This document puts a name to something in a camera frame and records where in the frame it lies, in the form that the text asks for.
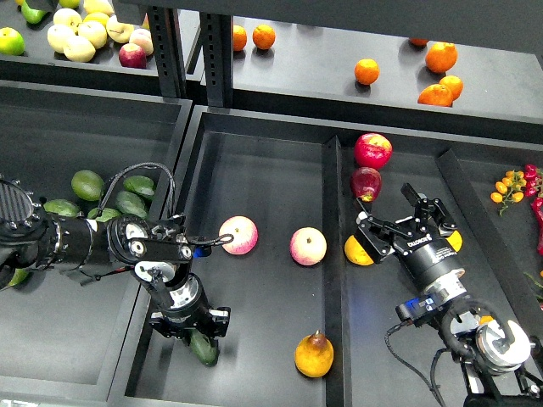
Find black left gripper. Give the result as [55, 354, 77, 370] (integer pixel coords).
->
[148, 294, 231, 339]

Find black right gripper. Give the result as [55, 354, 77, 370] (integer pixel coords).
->
[354, 183, 465, 292]

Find dark green avocado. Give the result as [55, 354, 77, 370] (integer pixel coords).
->
[189, 330, 219, 366]

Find yellow pear brown top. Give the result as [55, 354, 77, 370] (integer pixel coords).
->
[294, 330, 334, 378]

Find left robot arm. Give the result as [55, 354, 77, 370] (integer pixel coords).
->
[1, 179, 234, 340]

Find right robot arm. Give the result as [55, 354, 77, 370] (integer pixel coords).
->
[354, 183, 542, 406]

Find round yellow pear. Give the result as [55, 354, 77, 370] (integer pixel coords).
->
[344, 235, 374, 266]

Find yellow pear with stem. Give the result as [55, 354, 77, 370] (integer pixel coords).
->
[446, 231, 463, 252]

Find yellow pear lower right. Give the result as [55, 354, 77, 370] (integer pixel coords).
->
[479, 315, 495, 326]

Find green avocado centre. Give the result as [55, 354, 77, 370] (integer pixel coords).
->
[87, 207, 121, 222]

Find green avocado upper right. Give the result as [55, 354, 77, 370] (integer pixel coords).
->
[123, 175, 155, 201]

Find light green avocado top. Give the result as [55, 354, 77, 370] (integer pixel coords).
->
[71, 170, 104, 202]

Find green avocado far left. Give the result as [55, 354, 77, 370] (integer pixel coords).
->
[43, 198, 81, 218]

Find large light green avocado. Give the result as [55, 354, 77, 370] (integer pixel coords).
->
[8, 269, 30, 287]

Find pale yellow pear front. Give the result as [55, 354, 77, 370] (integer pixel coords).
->
[63, 36, 96, 63]

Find pale yellow pear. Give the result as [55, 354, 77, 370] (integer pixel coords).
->
[106, 15, 135, 44]
[47, 25, 76, 54]
[78, 20, 108, 49]
[63, 36, 96, 63]

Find pale yellow pear right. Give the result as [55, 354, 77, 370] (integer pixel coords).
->
[106, 15, 135, 44]

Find pale yellow pear middle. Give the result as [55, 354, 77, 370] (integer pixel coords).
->
[78, 20, 108, 49]

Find pale yellow pear left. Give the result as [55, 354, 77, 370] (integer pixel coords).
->
[47, 25, 76, 54]

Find dark red apple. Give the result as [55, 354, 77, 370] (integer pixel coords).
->
[350, 167, 382, 203]

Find bright red apple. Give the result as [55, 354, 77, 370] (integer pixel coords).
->
[354, 133, 393, 170]

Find pink apple right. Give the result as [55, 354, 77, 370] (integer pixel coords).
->
[289, 227, 327, 266]

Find pink apple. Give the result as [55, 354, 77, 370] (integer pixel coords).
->
[289, 227, 327, 266]
[219, 215, 258, 255]

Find pink apple left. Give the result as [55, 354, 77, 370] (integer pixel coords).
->
[219, 215, 258, 255]

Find orange cherry tomato bunch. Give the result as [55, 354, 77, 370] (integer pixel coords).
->
[490, 170, 526, 216]

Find black tray divider left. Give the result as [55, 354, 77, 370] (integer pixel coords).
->
[322, 137, 352, 406]

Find orange front right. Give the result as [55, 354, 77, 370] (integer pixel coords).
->
[417, 84, 453, 107]

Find red chili peppers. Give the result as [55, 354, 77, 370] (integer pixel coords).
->
[524, 164, 543, 255]

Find small orange right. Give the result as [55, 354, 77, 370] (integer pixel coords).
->
[439, 75, 463, 101]

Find orange on shelf centre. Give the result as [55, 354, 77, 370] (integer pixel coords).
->
[354, 59, 380, 86]

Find orange on shelf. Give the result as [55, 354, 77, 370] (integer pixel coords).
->
[252, 24, 276, 51]
[354, 59, 380, 86]

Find large orange upper right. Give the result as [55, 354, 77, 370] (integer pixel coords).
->
[425, 42, 458, 74]

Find orange on shelf left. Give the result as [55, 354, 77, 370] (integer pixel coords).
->
[252, 24, 276, 51]

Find red apple on shelf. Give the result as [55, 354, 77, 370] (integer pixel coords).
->
[119, 42, 147, 69]

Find pale peach on shelf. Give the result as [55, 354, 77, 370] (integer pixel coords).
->
[129, 28, 154, 56]

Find green apple on shelf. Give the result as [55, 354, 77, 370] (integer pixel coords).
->
[0, 27, 25, 56]

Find green pepper on shelf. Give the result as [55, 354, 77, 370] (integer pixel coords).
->
[20, 1, 48, 25]

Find dark avocado by wall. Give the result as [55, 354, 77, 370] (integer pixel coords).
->
[115, 191, 148, 219]

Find orange behind post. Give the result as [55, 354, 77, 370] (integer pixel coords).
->
[232, 25, 248, 52]

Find black shelf post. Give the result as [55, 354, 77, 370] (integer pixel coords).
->
[147, 6, 233, 108]

